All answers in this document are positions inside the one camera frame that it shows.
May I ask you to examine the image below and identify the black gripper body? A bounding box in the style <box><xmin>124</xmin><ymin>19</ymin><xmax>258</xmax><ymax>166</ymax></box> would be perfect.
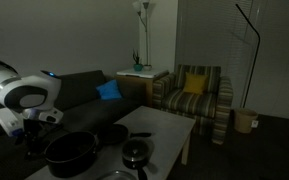
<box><xmin>21</xmin><ymin>120</ymin><xmax>49</xmax><ymax>149</ymax></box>

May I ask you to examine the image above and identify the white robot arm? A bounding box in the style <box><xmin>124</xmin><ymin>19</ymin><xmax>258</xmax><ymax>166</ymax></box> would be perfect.
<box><xmin>0</xmin><ymin>61</ymin><xmax>63</xmax><ymax>147</ymax></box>

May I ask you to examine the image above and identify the large black cooking pot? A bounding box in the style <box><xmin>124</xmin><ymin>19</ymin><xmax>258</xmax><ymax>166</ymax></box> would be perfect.
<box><xmin>44</xmin><ymin>132</ymin><xmax>96</xmax><ymax>178</ymax></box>

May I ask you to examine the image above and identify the glass pot lid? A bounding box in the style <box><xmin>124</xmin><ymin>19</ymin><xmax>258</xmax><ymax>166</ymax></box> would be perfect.
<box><xmin>96</xmin><ymin>170</ymin><xmax>137</xmax><ymax>180</ymax></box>

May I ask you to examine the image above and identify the dark grey fabric sofa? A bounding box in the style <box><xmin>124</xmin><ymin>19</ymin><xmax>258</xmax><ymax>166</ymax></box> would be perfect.
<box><xmin>0</xmin><ymin>70</ymin><xmax>146</xmax><ymax>180</ymax></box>

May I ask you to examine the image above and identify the black frying pan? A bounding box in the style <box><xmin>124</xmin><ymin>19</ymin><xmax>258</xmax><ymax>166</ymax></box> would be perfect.
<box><xmin>97</xmin><ymin>124</ymin><xmax>151</xmax><ymax>145</ymax></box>

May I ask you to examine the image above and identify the blue throw pillow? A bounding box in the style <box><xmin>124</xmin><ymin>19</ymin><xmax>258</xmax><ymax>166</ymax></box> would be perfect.
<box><xmin>96</xmin><ymin>80</ymin><xmax>122</xmax><ymax>100</ymax></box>

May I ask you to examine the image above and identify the small lidded saucepan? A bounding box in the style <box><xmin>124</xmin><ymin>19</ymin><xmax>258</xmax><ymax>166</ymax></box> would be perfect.
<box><xmin>122</xmin><ymin>139</ymin><xmax>149</xmax><ymax>180</ymax></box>

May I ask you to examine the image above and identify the wooden side table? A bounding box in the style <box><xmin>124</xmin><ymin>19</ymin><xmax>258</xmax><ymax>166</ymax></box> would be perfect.
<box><xmin>113</xmin><ymin>67</ymin><xmax>170</xmax><ymax>108</ymax></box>

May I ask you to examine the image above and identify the teal potted plant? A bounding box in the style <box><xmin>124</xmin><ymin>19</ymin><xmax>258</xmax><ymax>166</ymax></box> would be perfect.
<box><xmin>132</xmin><ymin>51</ymin><xmax>143</xmax><ymax>72</ymax></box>

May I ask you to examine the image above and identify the white coffee table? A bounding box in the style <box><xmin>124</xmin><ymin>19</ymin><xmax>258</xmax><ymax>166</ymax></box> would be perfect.
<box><xmin>25</xmin><ymin>106</ymin><xmax>195</xmax><ymax>180</ymax></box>

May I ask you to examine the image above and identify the white multi-head floor lamp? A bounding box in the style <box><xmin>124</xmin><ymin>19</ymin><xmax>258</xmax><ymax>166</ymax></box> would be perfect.
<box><xmin>132</xmin><ymin>0</ymin><xmax>151</xmax><ymax>65</ymax></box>

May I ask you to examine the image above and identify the yellow cushion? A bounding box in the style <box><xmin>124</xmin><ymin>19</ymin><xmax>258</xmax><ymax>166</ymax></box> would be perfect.
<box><xmin>183</xmin><ymin>73</ymin><xmax>208</xmax><ymax>95</ymax></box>

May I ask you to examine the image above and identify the striped fabric armchair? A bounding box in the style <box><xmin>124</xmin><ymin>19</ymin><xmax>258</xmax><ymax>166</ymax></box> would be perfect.
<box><xmin>152</xmin><ymin>64</ymin><xmax>233</xmax><ymax>144</ymax></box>

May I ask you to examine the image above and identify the beige waste basket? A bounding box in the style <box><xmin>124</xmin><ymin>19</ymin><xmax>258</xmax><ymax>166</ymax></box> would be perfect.
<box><xmin>234</xmin><ymin>108</ymin><xmax>258</xmax><ymax>134</ymax></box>

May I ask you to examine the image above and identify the black arc floor lamp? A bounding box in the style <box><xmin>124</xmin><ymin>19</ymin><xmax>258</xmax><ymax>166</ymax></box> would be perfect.
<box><xmin>235</xmin><ymin>3</ymin><xmax>261</xmax><ymax>108</ymax></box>

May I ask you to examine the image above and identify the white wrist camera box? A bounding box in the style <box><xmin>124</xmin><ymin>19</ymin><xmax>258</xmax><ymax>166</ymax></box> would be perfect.
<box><xmin>0</xmin><ymin>108</ymin><xmax>24</xmax><ymax>137</ymax></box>

